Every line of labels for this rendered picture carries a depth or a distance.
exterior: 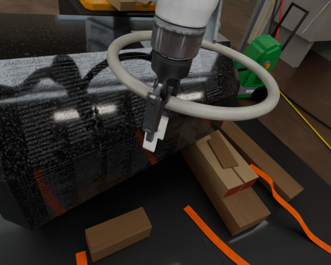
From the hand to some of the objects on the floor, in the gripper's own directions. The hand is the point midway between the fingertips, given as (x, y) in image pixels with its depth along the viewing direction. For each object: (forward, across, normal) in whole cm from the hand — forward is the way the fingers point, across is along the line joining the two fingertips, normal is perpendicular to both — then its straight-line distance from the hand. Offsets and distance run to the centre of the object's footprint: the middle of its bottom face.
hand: (155, 133), depth 56 cm
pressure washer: (+77, +201, -21) cm, 216 cm away
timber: (+87, +11, +11) cm, 88 cm away
